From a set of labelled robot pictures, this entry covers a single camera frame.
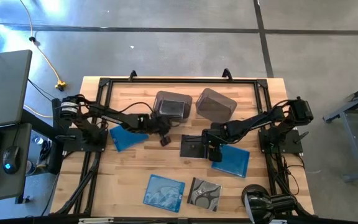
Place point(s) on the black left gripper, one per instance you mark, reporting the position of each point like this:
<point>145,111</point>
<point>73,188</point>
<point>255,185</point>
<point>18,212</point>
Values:
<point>160,124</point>

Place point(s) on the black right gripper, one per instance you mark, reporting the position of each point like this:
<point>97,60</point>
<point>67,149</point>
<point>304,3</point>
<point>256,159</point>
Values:
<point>216,135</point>

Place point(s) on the black clear jewel case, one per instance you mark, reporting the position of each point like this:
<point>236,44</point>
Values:
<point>172,109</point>
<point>191,151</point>
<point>204,194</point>

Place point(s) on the blue jewel case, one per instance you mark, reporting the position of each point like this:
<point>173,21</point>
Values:
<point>126,138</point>
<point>163,193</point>
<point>233,163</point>

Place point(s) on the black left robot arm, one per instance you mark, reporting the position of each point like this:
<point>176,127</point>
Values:
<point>117,118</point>

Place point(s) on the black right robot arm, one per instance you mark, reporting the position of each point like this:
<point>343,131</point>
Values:
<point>250,123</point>

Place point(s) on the translucent gray plastic bin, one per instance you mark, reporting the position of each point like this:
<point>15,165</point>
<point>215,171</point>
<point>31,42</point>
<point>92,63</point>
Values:
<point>166,95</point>
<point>216,105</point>

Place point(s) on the gray metal table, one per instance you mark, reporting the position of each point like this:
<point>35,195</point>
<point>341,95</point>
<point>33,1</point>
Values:
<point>337,112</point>

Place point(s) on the black computer mouse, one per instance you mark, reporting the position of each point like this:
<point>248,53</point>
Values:
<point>11,157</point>

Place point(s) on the dark desk top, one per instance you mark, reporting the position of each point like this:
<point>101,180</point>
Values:
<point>8,189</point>

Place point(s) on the gray desk top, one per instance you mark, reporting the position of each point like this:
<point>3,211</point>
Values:
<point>2,90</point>

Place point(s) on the black aluminium table frame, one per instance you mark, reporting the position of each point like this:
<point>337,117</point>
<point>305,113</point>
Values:
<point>182,81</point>

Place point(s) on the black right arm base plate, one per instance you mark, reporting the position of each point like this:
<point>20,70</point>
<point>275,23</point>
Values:
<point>291,146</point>

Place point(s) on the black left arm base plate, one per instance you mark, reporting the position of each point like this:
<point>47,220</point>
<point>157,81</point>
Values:
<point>73,144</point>

